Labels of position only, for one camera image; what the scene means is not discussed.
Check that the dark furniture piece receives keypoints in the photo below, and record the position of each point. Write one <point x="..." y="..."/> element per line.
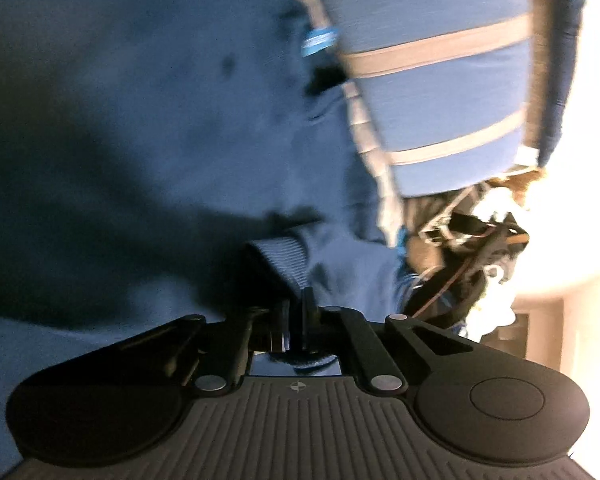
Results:
<point x="525" y="327"/>

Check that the dark blue sweater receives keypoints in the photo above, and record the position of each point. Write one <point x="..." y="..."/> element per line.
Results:
<point x="145" y="125"/>

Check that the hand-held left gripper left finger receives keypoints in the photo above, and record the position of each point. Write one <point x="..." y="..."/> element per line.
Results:
<point x="286" y="327"/>

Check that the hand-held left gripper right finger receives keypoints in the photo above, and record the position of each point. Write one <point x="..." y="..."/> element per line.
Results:
<point x="308" y="320"/>

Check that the white fuzzy item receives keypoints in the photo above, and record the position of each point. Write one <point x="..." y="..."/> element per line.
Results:
<point x="500" y="305"/>

